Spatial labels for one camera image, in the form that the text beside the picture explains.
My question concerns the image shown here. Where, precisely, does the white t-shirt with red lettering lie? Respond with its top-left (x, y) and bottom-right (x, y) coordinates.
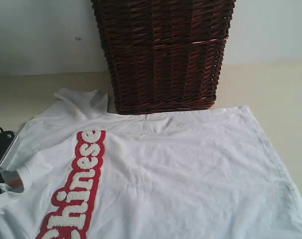
top-left (0, 89), bottom-right (302, 239)

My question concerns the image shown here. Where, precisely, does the dark brown wicker basket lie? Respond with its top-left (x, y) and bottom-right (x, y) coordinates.
top-left (92, 0), bottom-right (235, 115)

